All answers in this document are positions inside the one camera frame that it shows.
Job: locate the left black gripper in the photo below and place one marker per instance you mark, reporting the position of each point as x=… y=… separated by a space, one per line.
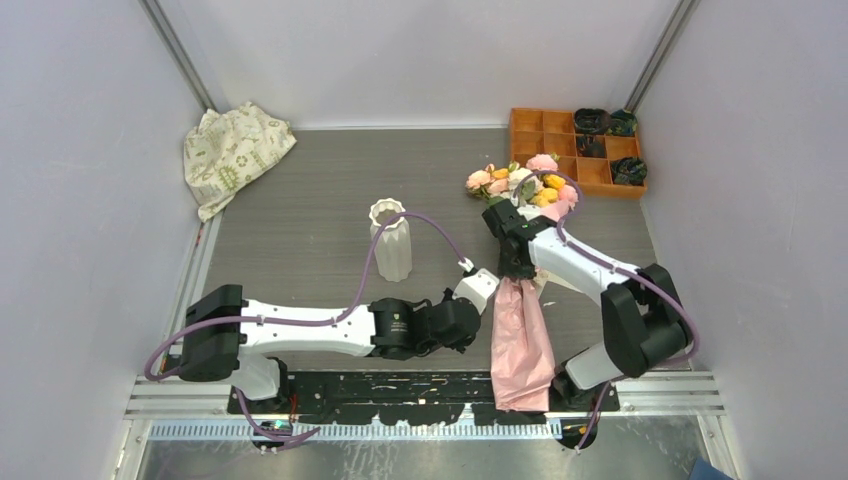
x=460 y=346

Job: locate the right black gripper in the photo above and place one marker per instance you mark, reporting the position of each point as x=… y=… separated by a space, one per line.
x=508 y=270

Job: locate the cream printed ribbon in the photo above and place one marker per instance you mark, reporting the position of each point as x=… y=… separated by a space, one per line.
x=553 y=281

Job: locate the pink flower bouquet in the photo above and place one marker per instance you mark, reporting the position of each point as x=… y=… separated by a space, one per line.
x=522 y=358

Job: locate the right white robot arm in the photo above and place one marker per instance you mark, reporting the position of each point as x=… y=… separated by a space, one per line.
x=643 y=322

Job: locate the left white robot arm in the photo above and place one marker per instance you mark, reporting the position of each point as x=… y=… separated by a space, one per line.
x=241 y=341

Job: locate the white ribbed vase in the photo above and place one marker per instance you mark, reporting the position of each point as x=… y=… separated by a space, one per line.
x=393 y=250

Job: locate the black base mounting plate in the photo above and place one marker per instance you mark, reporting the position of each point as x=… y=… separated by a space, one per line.
x=415 y=397

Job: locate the orange compartment tray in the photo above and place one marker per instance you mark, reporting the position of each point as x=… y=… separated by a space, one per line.
x=545 y=131

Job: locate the dark sock in tray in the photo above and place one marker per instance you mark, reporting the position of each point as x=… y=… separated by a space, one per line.
x=591 y=146

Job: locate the patterned sock front compartment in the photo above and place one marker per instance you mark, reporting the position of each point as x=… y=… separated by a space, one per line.
x=628 y=171

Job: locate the dark rolled sock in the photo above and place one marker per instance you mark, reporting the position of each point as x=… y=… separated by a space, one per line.
x=591 y=121

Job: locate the green blue rolled sock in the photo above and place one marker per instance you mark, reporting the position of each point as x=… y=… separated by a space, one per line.
x=623 y=123

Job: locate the cream patterned cloth bag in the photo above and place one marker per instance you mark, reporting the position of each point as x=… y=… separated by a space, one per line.
x=227 y=151

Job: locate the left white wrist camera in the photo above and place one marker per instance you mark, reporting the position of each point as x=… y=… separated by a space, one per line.
x=477 y=285

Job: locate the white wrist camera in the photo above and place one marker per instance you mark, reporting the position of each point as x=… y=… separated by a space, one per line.
x=530 y=212
x=477 y=285

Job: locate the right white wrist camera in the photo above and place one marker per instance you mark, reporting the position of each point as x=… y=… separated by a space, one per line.
x=530 y=212

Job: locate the aluminium front rail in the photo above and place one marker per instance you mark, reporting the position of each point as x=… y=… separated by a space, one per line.
x=198 y=413

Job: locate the right corner frame post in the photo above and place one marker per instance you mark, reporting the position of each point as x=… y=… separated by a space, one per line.
x=671 y=32

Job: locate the corner frame post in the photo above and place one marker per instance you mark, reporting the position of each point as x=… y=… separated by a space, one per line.
x=671 y=32
x=169 y=36

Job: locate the left corner frame post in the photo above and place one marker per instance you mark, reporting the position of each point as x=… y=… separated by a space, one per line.
x=169 y=36

